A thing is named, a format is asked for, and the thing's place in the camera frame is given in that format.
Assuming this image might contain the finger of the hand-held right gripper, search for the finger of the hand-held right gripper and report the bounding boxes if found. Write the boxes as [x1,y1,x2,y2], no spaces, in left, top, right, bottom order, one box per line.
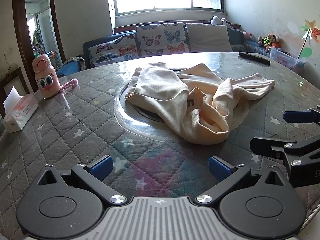
[283,106,320,125]
[249,134,320,160]

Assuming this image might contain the dark wooden side cabinet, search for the dark wooden side cabinet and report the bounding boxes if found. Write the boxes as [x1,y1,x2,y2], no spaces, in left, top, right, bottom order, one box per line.
[0,67,24,120]

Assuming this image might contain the grey garment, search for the grey garment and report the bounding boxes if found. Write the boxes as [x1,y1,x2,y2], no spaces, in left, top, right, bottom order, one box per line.
[62,56,87,72]

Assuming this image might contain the dark blue sofa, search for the dark blue sofa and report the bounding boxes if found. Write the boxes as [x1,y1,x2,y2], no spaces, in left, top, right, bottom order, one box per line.
[82,26,273,68]

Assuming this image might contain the beige cushion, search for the beige cushion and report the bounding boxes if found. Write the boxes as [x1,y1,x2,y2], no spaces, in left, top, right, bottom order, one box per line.
[186,23,233,53]

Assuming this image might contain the grey quilted star tablecloth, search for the grey quilted star tablecloth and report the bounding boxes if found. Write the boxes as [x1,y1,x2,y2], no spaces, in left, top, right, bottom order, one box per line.
[0,52,320,240]

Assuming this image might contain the blue cloth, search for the blue cloth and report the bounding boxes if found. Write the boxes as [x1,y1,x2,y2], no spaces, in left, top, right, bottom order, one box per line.
[56,62,81,78]

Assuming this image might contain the black remote control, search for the black remote control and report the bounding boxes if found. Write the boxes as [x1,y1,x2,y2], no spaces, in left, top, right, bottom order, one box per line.
[238,51,271,67]

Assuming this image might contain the panda plush toy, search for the panda plush toy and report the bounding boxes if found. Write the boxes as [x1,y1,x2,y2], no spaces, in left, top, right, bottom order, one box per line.
[210,16,233,28]

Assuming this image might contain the cream sweatshirt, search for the cream sweatshirt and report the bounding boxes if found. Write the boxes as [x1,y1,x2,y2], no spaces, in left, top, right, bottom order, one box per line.
[124,61,276,145]

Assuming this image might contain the dark wooden door frame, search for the dark wooden door frame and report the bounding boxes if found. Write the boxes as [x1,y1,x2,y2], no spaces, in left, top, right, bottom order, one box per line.
[12,0,66,93]

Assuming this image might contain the clear plastic storage box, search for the clear plastic storage box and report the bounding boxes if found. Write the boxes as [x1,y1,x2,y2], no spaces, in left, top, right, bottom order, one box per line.
[269,47,307,75]

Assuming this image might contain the pink cartoon water bottle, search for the pink cartoon water bottle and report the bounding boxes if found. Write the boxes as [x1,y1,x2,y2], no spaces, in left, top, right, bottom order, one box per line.
[32,54,61,99]

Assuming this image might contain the white tissue pack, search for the white tissue pack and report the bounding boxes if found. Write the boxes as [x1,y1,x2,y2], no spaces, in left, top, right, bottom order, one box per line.
[1,86,39,133]

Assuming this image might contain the hanging clothes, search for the hanging clothes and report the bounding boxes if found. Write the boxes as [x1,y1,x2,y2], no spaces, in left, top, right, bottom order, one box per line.
[32,29,42,46]

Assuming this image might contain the butterfly print cushion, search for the butterfly print cushion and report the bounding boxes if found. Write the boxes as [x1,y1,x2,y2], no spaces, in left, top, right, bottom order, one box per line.
[136,22,190,58]
[89,34,138,68]

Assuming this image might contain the colourful pinwheel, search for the colourful pinwheel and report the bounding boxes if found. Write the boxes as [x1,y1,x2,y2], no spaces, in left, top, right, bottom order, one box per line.
[297,19,320,60]

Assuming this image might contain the pink bottle strap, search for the pink bottle strap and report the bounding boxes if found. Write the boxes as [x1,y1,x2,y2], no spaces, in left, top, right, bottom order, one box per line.
[60,78,78,93]

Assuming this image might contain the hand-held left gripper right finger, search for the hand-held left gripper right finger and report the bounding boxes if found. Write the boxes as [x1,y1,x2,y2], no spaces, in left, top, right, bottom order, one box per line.
[195,156,293,205]

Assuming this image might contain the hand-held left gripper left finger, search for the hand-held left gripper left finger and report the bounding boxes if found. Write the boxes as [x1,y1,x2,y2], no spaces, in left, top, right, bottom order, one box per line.
[36,154,128,205]

